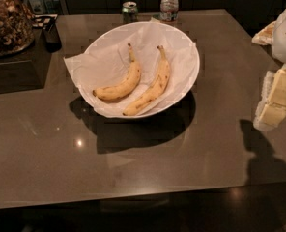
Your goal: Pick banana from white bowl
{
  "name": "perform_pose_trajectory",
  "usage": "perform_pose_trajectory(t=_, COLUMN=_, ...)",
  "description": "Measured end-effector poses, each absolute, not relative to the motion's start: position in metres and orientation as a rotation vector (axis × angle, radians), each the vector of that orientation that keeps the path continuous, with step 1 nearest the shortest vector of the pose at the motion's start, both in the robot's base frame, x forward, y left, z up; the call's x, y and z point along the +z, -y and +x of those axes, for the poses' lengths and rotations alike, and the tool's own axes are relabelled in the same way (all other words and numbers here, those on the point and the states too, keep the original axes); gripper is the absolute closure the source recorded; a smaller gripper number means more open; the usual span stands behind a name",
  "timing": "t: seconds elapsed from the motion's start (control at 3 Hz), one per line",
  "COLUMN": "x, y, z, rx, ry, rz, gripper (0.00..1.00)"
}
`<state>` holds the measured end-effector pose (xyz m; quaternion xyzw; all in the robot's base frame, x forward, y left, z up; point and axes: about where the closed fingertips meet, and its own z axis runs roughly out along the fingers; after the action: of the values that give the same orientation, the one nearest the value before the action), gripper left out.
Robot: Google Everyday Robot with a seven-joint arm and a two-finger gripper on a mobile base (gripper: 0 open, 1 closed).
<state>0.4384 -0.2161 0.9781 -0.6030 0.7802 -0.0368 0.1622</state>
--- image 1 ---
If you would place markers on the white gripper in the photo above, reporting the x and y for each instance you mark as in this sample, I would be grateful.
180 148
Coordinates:
272 105

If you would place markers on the green soda can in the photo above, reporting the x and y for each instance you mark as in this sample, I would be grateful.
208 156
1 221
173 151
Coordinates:
129 12

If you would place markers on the glass jar of nuts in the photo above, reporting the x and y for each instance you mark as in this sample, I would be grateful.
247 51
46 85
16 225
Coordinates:
16 32

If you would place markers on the white paper liner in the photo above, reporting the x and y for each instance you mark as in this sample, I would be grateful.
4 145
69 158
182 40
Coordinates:
104 62

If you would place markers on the clear plastic water bottle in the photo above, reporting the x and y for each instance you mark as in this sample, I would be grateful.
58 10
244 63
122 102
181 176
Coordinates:
169 10

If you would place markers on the yellow banana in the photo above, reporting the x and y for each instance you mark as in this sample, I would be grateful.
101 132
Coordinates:
155 90
125 87

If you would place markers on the white bowl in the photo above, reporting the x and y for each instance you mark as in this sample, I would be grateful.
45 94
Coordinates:
181 81

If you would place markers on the dark raised counter block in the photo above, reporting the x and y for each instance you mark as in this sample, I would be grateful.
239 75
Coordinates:
26 70

